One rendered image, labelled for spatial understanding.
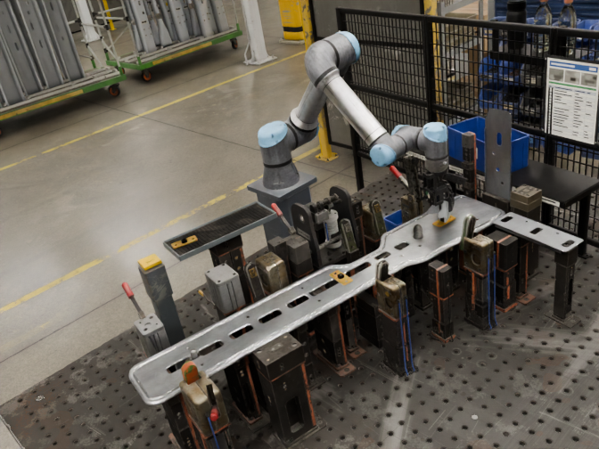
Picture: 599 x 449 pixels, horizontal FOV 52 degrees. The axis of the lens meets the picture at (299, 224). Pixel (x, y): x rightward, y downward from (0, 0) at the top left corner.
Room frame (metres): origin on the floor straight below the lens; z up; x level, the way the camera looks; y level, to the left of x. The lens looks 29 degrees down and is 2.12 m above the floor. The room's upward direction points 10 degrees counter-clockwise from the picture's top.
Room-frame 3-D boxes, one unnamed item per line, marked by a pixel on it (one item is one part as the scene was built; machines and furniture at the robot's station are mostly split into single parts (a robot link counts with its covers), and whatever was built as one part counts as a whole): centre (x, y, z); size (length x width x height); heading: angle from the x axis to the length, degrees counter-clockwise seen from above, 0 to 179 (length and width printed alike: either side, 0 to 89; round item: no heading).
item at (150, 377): (1.61, -0.09, 1.00); 1.38 x 0.22 x 0.02; 119
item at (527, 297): (1.76, -0.74, 0.84); 0.11 x 0.06 x 0.29; 29
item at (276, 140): (2.24, 0.04, 1.27); 0.13 x 0.12 x 0.14; 132
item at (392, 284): (1.51, -0.24, 0.87); 0.12 x 0.09 x 0.35; 29
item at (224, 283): (1.61, 0.27, 0.90); 0.13 x 0.10 x 0.41; 29
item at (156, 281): (1.68, 0.49, 0.92); 0.08 x 0.08 x 0.44; 29
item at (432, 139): (1.85, -0.49, 1.32); 0.09 x 0.08 x 0.11; 42
